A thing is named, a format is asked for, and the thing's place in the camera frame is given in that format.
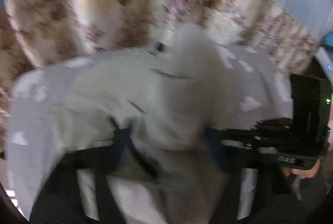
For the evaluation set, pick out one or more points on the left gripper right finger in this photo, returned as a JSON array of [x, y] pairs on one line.
[[256, 190]]

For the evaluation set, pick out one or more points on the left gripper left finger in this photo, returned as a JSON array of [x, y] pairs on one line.
[[77, 189]]

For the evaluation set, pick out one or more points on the cream white garment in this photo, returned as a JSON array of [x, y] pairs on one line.
[[162, 102]]

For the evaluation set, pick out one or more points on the person's right hand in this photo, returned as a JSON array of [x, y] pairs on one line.
[[303, 174]]

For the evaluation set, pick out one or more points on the grey patterned bed sheet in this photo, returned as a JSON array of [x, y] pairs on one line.
[[259, 92]]

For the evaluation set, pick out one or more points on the floral curtain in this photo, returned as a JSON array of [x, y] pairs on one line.
[[38, 33]]

